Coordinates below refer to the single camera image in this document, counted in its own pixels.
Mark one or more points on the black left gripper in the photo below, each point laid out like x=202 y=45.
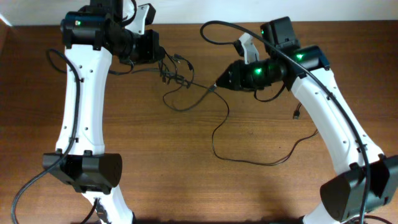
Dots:
x=150 y=45

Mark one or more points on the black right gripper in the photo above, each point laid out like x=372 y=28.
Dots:
x=235 y=75

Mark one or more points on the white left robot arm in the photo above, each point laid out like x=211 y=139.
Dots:
x=92 y=36

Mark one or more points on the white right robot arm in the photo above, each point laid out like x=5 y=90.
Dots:
x=365 y=178

